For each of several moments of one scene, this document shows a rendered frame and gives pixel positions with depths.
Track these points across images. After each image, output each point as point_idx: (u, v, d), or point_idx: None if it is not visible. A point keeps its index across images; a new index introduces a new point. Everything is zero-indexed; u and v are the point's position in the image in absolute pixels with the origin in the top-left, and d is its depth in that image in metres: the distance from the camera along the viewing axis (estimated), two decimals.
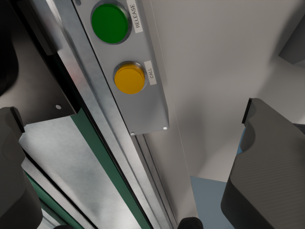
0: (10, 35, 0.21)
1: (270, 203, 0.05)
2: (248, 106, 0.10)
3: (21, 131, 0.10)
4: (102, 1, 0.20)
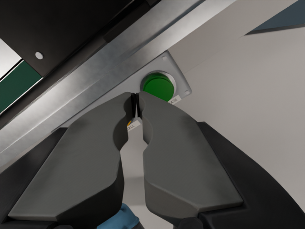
0: None
1: (182, 183, 0.05)
2: (137, 101, 0.11)
3: (132, 115, 0.11)
4: (172, 78, 0.24)
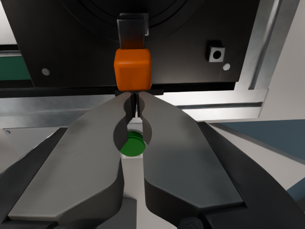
0: None
1: (182, 183, 0.05)
2: (137, 101, 0.11)
3: (132, 115, 0.11)
4: None
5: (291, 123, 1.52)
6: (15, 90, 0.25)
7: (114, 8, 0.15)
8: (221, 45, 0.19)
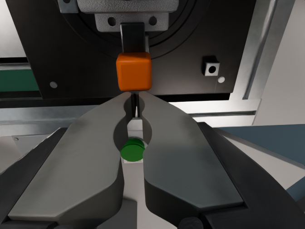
0: None
1: (182, 183, 0.05)
2: (137, 101, 0.11)
3: (132, 115, 0.11)
4: None
5: (289, 125, 1.54)
6: (23, 99, 0.27)
7: None
8: (216, 60, 0.21)
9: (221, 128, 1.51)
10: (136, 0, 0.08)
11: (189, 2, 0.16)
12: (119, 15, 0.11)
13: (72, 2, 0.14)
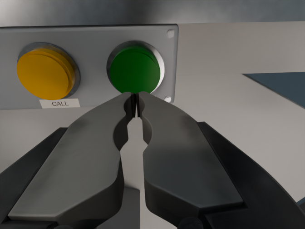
0: None
1: (182, 183, 0.05)
2: (137, 101, 0.11)
3: (132, 115, 0.11)
4: (162, 69, 0.15)
5: None
6: None
7: None
8: None
9: None
10: None
11: None
12: None
13: None
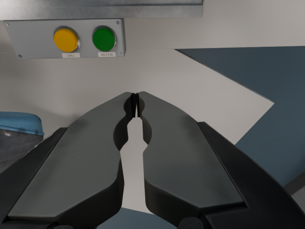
0: None
1: (182, 183, 0.05)
2: (137, 101, 0.11)
3: (132, 115, 0.11)
4: (116, 38, 0.35)
5: (277, 102, 1.60)
6: None
7: None
8: None
9: None
10: None
11: None
12: None
13: None
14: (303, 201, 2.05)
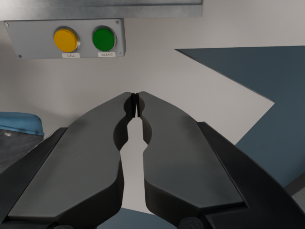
0: None
1: (182, 183, 0.05)
2: (137, 101, 0.11)
3: (132, 115, 0.11)
4: (115, 38, 0.35)
5: (278, 102, 1.60)
6: None
7: None
8: None
9: None
10: None
11: None
12: None
13: None
14: (304, 202, 2.04)
